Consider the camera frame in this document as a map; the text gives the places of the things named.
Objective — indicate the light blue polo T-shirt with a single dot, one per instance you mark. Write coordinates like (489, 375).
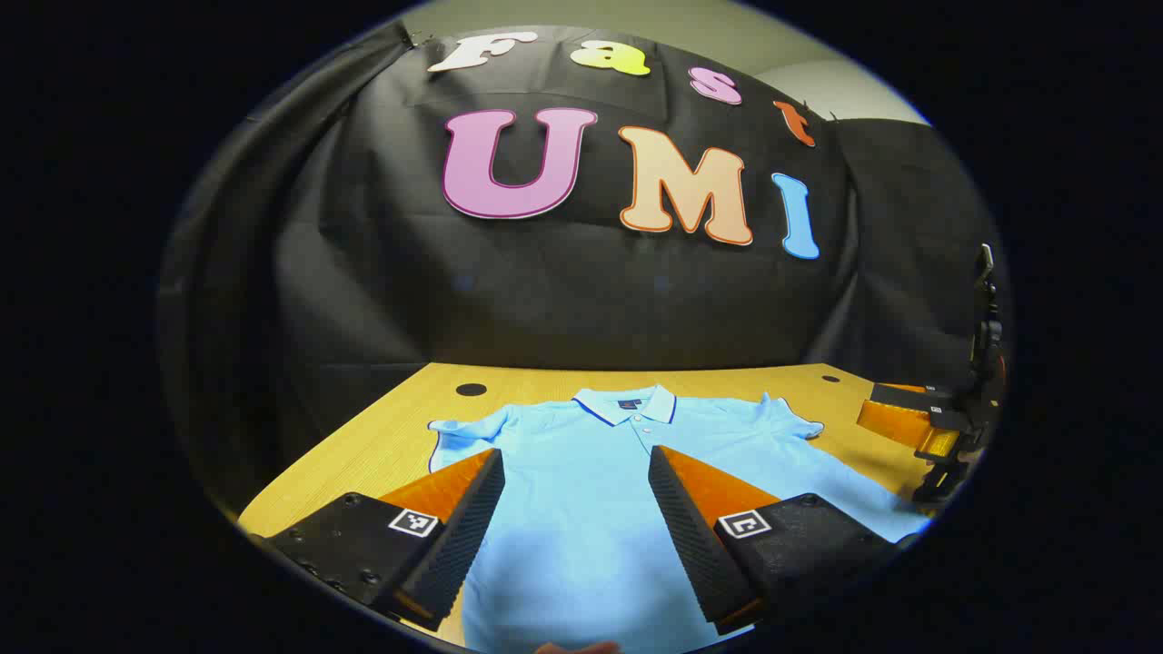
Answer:
(581, 490)

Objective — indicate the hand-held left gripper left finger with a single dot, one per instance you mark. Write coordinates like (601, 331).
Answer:
(463, 536)

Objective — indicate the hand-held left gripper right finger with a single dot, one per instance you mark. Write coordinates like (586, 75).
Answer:
(690, 545)

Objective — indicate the black backdrop cloth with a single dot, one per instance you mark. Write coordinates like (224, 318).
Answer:
(545, 291)

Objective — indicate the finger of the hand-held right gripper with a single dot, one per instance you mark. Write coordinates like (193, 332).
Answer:
(895, 422)
(909, 393)

